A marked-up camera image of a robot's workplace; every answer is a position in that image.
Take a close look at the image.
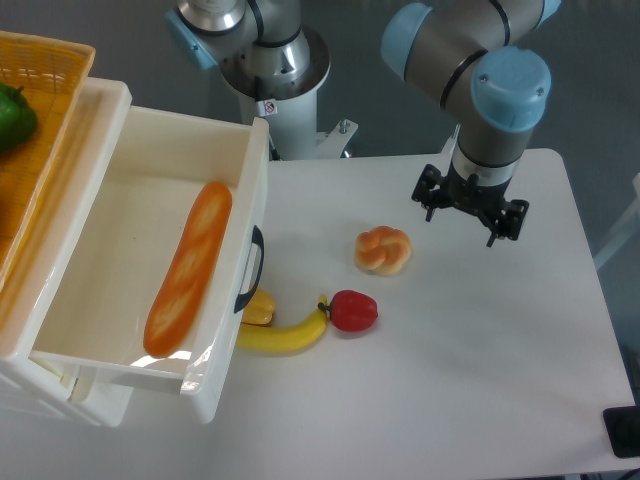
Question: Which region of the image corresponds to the green bell pepper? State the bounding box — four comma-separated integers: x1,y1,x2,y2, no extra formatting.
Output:
1,83,38,152

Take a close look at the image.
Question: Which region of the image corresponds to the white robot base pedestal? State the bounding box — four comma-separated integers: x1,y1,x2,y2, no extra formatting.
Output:
220,26,358,161

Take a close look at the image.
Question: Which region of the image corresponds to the dark blue drawer handle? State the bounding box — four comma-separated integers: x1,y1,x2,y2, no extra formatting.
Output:
233,225,265,313

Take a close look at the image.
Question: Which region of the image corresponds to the yellow bell pepper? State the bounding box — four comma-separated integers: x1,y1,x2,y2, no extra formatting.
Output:
242,289,276,326

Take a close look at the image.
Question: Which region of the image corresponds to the orange woven basket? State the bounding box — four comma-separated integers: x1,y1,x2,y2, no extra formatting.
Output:
1,31,95,284

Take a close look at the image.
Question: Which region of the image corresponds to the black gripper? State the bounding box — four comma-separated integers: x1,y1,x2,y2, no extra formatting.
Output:
411,164,529,248

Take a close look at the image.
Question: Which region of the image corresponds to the red bell pepper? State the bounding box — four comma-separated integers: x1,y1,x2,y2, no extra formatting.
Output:
318,290,379,333

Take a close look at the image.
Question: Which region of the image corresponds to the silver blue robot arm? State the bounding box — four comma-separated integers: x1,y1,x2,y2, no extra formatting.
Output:
165,1,558,240

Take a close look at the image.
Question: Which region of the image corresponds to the long baguette bread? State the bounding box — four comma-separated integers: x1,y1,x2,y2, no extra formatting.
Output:
143,182,232,358

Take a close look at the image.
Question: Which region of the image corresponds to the yellow banana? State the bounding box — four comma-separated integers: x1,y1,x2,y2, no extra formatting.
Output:
236,294,328,354

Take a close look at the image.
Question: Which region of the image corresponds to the black device at edge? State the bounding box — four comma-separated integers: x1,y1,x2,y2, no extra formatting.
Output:
602,406,640,458

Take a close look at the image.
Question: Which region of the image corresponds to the white top drawer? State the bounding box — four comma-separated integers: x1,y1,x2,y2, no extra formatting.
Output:
32,107,269,424

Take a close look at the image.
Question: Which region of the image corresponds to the white drawer cabinet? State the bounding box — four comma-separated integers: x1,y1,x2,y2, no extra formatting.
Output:
1,78,132,427

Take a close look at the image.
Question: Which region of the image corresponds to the knotted bread roll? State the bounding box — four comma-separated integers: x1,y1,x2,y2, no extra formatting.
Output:
354,226,413,276

